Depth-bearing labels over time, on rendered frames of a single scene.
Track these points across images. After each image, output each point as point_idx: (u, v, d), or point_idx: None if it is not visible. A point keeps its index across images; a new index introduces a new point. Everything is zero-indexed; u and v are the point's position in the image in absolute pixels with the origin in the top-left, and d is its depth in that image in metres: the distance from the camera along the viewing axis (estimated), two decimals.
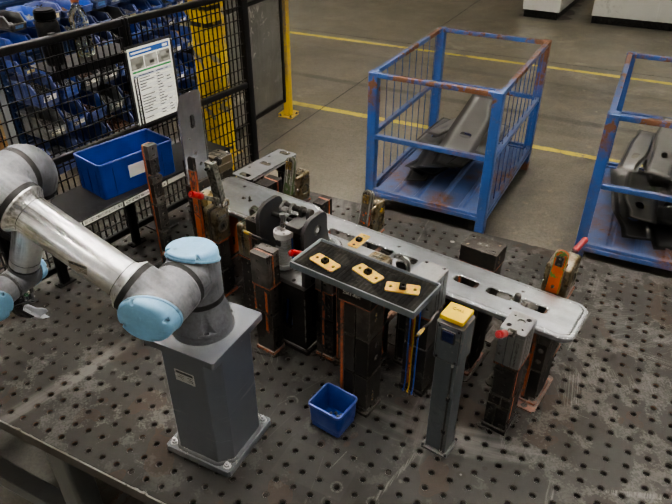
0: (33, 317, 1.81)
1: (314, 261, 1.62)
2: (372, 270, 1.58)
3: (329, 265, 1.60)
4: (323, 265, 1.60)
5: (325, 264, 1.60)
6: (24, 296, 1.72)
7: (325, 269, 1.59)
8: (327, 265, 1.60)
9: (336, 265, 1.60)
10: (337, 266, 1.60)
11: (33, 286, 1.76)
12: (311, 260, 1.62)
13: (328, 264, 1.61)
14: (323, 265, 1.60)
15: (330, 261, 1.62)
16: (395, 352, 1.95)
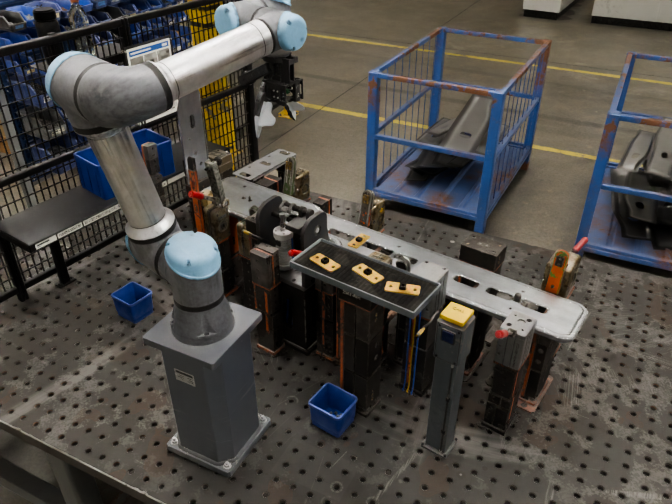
0: (256, 117, 1.56)
1: (314, 261, 1.62)
2: (372, 270, 1.58)
3: (329, 265, 1.60)
4: (323, 265, 1.60)
5: (325, 265, 1.60)
6: (289, 86, 1.52)
7: (325, 269, 1.59)
8: (327, 265, 1.60)
9: (336, 265, 1.60)
10: (337, 266, 1.60)
11: (294, 100, 1.57)
12: (311, 260, 1.62)
13: (328, 264, 1.61)
14: (323, 265, 1.60)
15: (330, 261, 1.62)
16: (395, 352, 1.95)
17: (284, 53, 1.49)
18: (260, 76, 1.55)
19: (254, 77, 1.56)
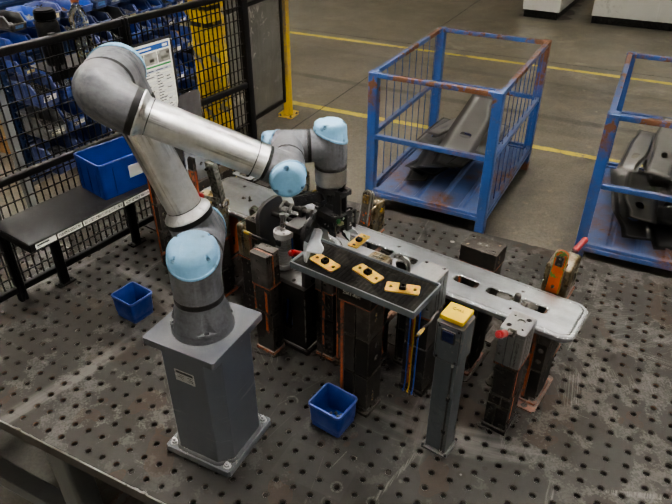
0: (305, 243, 1.52)
1: (314, 261, 1.62)
2: (372, 270, 1.58)
3: (329, 265, 1.60)
4: (323, 265, 1.60)
5: (325, 265, 1.60)
6: (339, 218, 1.47)
7: (325, 269, 1.59)
8: (327, 265, 1.60)
9: (336, 265, 1.60)
10: (337, 266, 1.60)
11: (346, 229, 1.51)
12: (311, 260, 1.62)
13: (328, 264, 1.61)
14: (323, 265, 1.60)
15: (330, 261, 1.62)
16: (395, 352, 1.95)
17: (337, 186, 1.44)
18: (313, 202, 1.51)
19: (307, 202, 1.53)
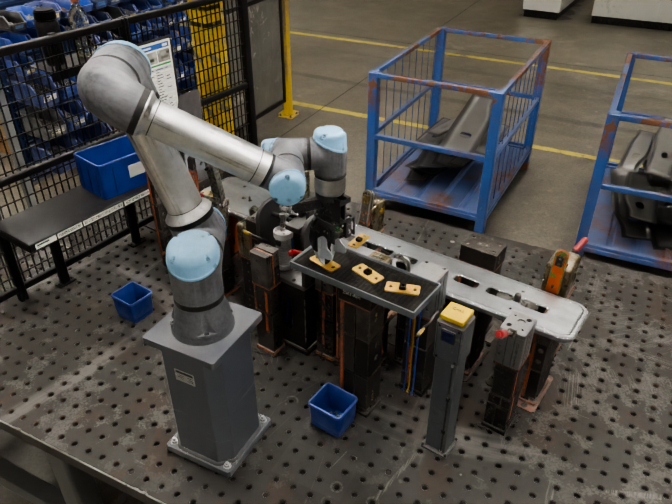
0: (316, 252, 1.57)
1: (314, 261, 1.62)
2: (372, 270, 1.58)
3: (329, 265, 1.60)
4: (323, 265, 1.60)
5: (325, 265, 1.60)
6: (338, 225, 1.48)
7: (325, 269, 1.59)
8: (327, 265, 1.60)
9: (336, 265, 1.60)
10: (337, 266, 1.60)
11: (345, 236, 1.52)
12: (311, 260, 1.62)
13: (328, 264, 1.61)
14: (323, 266, 1.60)
15: (330, 261, 1.62)
16: (395, 352, 1.95)
17: (336, 194, 1.45)
18: (312, 209, 1.52)
19: (307, 209, 1.54)
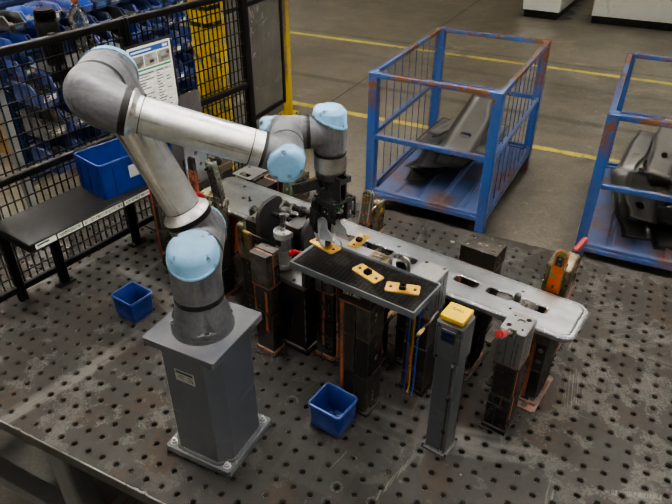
0: (316, 233, 1.54)
1: (314, 243, 1.59)
2: (372, 270, 1.58)
3: (329, 247, 1.57)
4: (323, 247, 1.57)
5: (325, 247, 1.57)
6: (339, 205, 1.45)
7: (325, 251, 1.56)
8: (327, 247, 1.57)
9: (336, 247, 1.57)
10: (337, 248, 1.57)
11: (345, 217, 1.49)
12: (311, 243, 1.59)
13: (328, 246, 1.58)
14: (323, 248, 1.57)
15: (330, 243, 1.59)
16: (395, 352, 1.95)
17: (336, 173, 1.42)
18: (312, 190, 1.49)
19: (306, 189, 1.51)
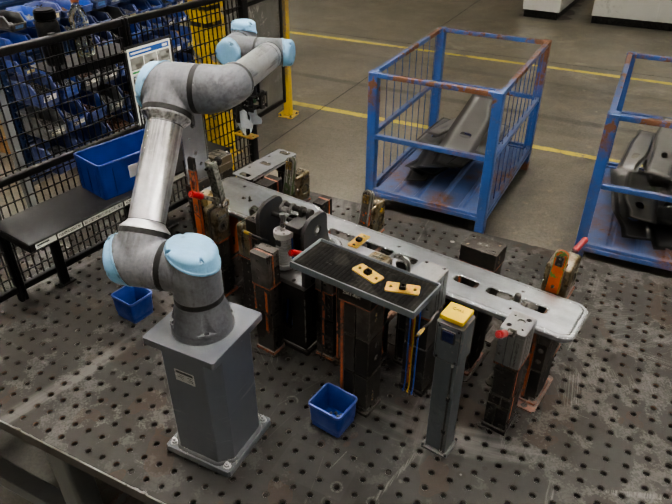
0: (239, 124, 2.03)
1: (237, 134, 2.08)
2: (372, 270, 1.58)
3: (249, 135, 2.07)
4: (245, 136, 2.07)
5: (246, 135, 2.07)
6: (255, 97, 1.95)
7: (247, 138, 2.06)
8: (248, 136, 2.07)
9: (255, 135, 2.08)
10: (256, 135, 2.07)
11: (260, 107, 2.00)
12: (235, 134, 2.09)
13: (249, 135, 2.08)
14: (245, 136, 2.07)
15: (250, 133, 2.09)
16: (395, 352, 1.95)
17: None
18: None
19: None
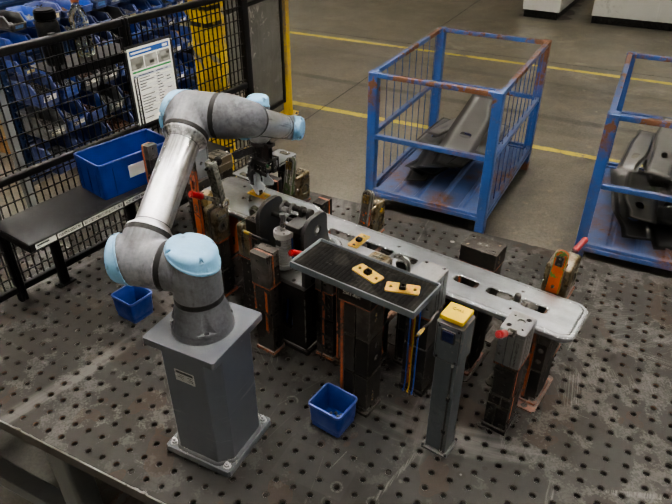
0: (252, 185, 2.20)
1: (251, 194, 2.25)
2: (372, 270, 1.58)
3: (262, 195, 2.25)
4: (258, 195, 2.24)
5: (259, 195, 2.25)
6: (268, 163, 2.13)
7: (260, 198, 2.23)
8: (261, 195, 2.24)
9: (267, 195, 2.25)
10: (268, 195, 2.25)
11: (273, 171, 2.17)
12: (248, 193, 2.26)
13: (261, 194, 2.25)
14: (258, 196, 2.24)
15: (262, 193, 2.26)
16: (395, 352, 1.95)
17: (265, 141, 2.10)
18: (248, 154, 2.16)
19: (243, 154, 2.17)
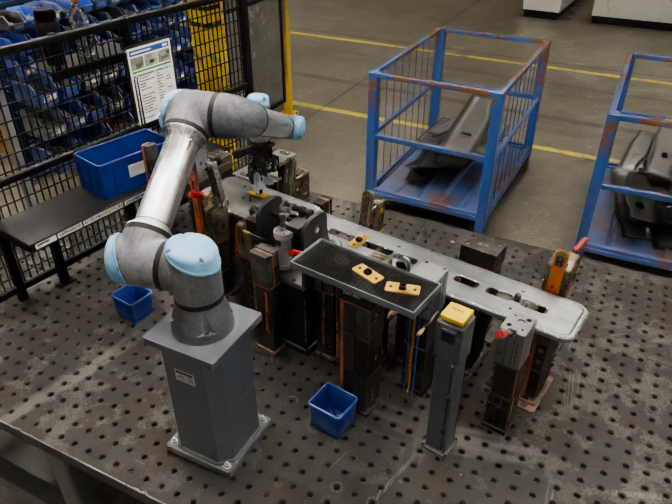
0: (252, 185, 2.20)
1: (251, 193, 2.25)
2: (372, 270, 1.58)
3: (262, 194, 2.25)
4: (258, 195, 2.24)
5: (259, 195, 2.25)
6: (268, 162, 2.12)
7: (260, 197, 2.23)
8: (261, 195, 2.24)
9: (267, 194, 2.25)
10: (268, 195, 2.24)
11: (273, 171, 2.17)
12: (249, 193, 2.26)
13: (261, 194, 2.25)
14: (258, 195, 2.24)
15: (262, 192, 2.26)
16: (395, 352, 1.95)
17: (265, 140, 2.10)
18: (248, 154, 2.16)
19: (244, 154, 2.17)
